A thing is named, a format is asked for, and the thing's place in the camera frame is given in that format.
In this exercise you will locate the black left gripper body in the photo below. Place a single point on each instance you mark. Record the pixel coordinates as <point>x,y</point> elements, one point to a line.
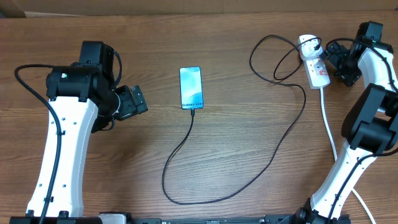
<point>127,107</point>

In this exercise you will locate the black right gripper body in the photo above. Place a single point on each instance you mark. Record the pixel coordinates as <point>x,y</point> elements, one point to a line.
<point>347,71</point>

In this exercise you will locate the Galaxy smartphone blue screen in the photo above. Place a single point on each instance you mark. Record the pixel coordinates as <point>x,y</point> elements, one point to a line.
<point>191,90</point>

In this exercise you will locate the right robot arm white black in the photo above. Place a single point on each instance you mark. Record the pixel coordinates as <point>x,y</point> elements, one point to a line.
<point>370,127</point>

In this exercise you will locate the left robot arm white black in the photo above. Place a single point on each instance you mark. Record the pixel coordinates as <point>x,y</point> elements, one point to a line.
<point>82,98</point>

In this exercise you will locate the white charger plug adapter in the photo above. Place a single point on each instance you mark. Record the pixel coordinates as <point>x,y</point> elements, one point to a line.
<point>309,46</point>

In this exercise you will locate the white power extension strip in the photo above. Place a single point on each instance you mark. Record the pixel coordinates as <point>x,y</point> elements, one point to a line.
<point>317,73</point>

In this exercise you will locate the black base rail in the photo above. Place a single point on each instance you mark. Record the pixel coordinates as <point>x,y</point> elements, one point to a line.
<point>267,219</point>

